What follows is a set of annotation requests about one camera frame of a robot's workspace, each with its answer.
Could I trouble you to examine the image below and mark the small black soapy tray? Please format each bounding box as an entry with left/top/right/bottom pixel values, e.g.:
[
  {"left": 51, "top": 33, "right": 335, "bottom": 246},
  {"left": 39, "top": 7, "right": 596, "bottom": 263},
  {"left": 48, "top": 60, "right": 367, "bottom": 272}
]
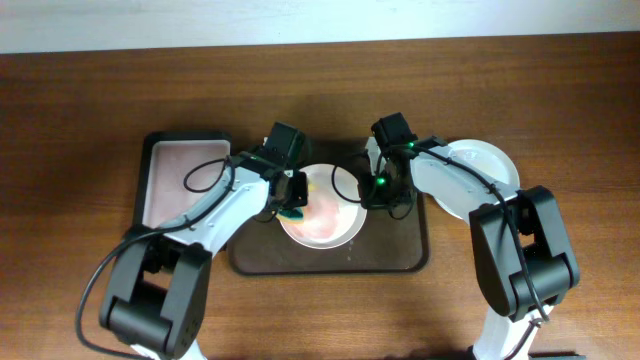
[{"left": 132, "top": 130, "right": 231, "bottom": 227}]

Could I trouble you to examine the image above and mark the white front plate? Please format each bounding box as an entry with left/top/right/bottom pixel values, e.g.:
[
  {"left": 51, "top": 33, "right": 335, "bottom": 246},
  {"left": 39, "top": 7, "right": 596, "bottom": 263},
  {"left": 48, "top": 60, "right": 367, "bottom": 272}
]
[{"left": 432, "top": 139, "right": 520, "bottom": 222}]

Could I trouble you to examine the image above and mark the large brown serving tray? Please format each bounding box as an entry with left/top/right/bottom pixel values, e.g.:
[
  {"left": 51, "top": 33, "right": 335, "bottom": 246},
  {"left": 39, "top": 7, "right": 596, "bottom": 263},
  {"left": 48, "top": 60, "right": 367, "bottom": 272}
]
[{"left": 226, "top": 138, "right": 429, "bottom": 276}]

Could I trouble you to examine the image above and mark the green yellow sponge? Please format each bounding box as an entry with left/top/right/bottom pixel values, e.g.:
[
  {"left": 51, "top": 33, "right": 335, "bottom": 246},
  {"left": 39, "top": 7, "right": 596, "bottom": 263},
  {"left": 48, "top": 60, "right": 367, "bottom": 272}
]
[{"left": 276, "top": 208, "right": 304, "bottom": 223}]

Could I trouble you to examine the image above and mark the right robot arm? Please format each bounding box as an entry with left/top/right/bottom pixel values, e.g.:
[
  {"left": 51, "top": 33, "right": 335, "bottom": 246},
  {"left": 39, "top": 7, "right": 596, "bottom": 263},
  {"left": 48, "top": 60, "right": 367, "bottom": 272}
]
[{"left": 358, "top": 113, "right": 580, "bottom": 359}]

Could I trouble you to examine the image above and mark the pink plate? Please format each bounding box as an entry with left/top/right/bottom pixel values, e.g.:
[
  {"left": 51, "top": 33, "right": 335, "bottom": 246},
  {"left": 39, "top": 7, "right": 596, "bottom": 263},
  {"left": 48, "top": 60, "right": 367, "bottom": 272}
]
[{"left": 278, "top": 164, "right": 367, "bottom": 250}]

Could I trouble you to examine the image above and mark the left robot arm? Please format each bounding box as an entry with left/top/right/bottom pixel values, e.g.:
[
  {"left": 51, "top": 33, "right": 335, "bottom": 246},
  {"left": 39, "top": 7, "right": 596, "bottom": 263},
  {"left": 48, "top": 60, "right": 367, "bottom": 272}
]
[{"left": 99, "top": 123, "right": 307, "bottom": 359}]

